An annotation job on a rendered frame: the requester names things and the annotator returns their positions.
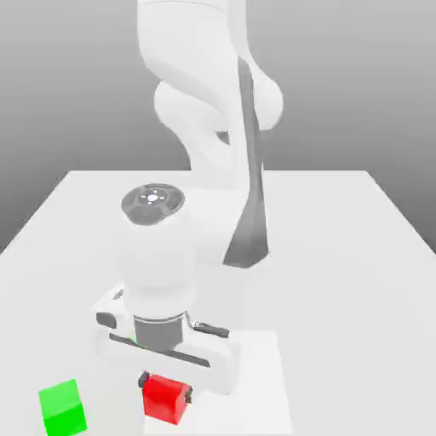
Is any small green cube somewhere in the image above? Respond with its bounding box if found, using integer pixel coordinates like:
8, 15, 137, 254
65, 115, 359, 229
37, 378, 89, 436

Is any small red cube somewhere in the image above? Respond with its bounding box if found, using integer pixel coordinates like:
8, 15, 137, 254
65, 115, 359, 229
141, 373, 192, 427

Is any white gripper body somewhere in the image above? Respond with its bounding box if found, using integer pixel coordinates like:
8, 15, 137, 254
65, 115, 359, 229
92, 325, 244, 396

